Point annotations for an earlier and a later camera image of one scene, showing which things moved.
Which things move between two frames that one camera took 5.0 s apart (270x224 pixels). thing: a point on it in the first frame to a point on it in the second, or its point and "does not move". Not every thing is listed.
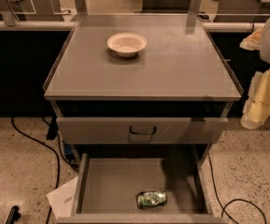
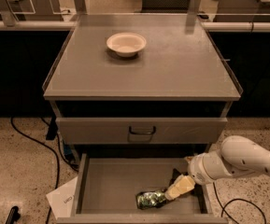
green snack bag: x=146 y=200 does not move
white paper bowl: x=127 y=44 does not move
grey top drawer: x=142 y=130 does not move
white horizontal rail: x=70 y=25 does not move
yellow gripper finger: x=265 y=93 to x=181 y=185
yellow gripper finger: x=252 y=41 to x=175 y=175
